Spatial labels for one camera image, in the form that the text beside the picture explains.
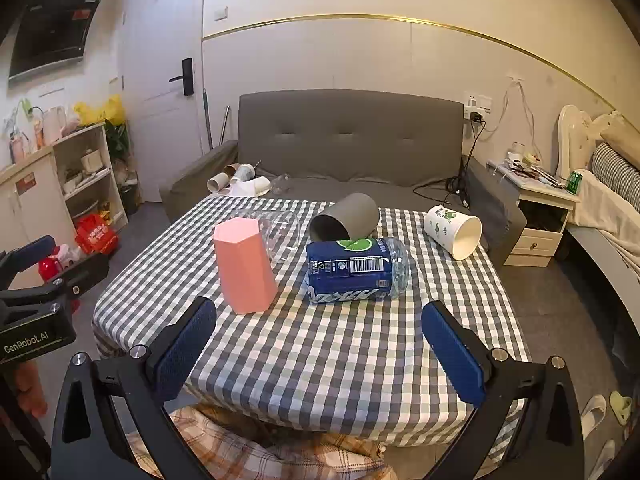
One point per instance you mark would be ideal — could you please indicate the black range hood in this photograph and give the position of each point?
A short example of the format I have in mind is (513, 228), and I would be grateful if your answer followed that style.
(50, 35)

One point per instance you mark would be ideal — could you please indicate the cream bed headboard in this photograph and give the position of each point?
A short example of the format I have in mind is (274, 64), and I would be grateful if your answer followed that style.
(575, 135)

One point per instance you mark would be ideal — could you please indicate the brown paper cup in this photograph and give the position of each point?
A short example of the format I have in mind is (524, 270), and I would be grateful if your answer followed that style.
(232, 169)
(218, 182)

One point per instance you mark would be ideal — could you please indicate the clear glass cup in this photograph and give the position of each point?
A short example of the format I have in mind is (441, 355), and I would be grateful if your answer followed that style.
(286, 240)

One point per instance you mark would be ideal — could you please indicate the grey checked tablecloth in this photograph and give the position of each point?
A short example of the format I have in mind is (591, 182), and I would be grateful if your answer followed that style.
(325, 355)

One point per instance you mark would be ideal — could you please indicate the white slipper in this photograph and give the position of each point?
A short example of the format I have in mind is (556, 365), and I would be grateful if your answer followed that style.
(602, 457)
(593, 410)

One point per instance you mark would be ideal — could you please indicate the cream shelf cabinet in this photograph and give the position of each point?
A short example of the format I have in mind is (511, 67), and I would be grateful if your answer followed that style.
(35, 195)

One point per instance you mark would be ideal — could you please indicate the dark waste bin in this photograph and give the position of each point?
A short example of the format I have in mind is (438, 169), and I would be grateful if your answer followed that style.
(130, 200)

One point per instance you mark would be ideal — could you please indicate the pale pink jug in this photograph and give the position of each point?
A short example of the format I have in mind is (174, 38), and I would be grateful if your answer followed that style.
(54, 125)

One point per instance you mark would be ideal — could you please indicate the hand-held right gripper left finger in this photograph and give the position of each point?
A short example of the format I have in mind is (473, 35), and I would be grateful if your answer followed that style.
(187, 345)

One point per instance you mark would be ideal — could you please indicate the white leaf print paper cup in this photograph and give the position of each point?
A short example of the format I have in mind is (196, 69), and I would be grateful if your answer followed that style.
(445, 227)

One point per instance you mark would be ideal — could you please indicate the cream nightstand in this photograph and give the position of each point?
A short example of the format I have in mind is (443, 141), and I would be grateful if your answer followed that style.
(542, 210)

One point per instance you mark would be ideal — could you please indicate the green slipper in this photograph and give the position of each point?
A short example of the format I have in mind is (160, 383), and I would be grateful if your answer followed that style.
(620, 407)

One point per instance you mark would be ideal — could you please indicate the tan pillow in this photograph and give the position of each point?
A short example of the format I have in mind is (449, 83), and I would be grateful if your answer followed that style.
(625, 137)

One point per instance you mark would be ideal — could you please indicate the green can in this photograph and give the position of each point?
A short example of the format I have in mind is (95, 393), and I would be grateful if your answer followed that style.
(575, 182)

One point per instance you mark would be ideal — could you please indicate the small clear plastic bottle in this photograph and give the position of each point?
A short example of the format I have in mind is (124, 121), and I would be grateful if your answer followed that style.
(281, 184)

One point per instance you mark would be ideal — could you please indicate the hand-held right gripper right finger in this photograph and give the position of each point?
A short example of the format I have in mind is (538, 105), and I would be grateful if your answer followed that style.
(452, 355)

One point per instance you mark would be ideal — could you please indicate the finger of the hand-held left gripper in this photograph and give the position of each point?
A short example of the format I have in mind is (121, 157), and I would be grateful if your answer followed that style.
(80, 272)
(31, 252)

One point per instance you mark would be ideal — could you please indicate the grey sofa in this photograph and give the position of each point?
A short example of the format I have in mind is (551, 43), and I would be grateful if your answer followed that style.
(350, 130)

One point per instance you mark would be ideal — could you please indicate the white door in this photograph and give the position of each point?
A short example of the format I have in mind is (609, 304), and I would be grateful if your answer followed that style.
(160, 25)

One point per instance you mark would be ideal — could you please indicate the person's left hand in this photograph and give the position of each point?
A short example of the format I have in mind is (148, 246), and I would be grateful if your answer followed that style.
(31, 390)

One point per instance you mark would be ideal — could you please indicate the yellow plastic bags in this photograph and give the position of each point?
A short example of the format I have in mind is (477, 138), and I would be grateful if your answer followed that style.
(100, 110)

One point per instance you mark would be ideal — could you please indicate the white wall outlet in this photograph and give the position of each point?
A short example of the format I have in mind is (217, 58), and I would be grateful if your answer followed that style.
(477, 102)

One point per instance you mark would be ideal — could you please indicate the pink hexagonal cup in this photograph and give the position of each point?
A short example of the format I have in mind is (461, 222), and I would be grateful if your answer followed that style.
(245, 270)

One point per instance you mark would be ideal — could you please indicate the white light switch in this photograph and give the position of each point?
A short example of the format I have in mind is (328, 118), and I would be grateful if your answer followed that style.
(220, 13)

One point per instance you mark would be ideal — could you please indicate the checked pillow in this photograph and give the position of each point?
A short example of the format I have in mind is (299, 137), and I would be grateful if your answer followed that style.
(617, 172)

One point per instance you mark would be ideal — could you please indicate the blue label plastic bottle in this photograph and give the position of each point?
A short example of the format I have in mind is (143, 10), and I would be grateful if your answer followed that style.
(350, 272)

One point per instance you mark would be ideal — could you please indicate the grey cup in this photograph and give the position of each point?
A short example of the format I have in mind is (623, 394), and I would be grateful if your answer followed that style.
(350, 215)

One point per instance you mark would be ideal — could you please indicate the beige blanket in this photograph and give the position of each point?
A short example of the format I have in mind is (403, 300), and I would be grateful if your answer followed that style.
(605, 215)

